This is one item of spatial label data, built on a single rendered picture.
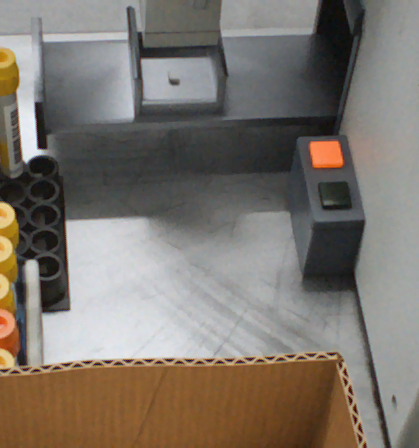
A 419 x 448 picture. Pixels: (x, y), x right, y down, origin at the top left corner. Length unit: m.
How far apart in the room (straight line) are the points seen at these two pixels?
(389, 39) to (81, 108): 0.19
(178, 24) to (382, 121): 0.12
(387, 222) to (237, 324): 0.11
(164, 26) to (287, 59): 0.11
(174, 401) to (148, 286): 0.18
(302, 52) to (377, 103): 0.13
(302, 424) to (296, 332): 0.14
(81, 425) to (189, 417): 0.04
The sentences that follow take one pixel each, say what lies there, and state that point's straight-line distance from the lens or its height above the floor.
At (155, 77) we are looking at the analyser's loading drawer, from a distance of 0.72.
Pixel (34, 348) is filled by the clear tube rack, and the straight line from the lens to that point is 0.57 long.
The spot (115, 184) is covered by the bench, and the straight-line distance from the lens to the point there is 0.71.
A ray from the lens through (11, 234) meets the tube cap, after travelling 0.56.
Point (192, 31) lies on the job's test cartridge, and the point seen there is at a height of 0.97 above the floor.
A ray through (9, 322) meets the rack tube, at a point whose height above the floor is 0.99.
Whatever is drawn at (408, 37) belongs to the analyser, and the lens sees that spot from 0.57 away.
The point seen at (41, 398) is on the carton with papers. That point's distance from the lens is 0.49.
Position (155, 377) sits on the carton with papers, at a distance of 0.48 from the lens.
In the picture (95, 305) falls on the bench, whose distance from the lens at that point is 0.67.
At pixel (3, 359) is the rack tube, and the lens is 0.52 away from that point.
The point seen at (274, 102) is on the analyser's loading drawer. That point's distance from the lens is 0.71.
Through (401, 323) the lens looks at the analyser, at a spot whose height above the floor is 0.94.
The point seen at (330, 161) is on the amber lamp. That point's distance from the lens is 0.67.
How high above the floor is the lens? 1.43
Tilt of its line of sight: 53 degrees down
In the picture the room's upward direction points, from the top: 6 degrees clockwise
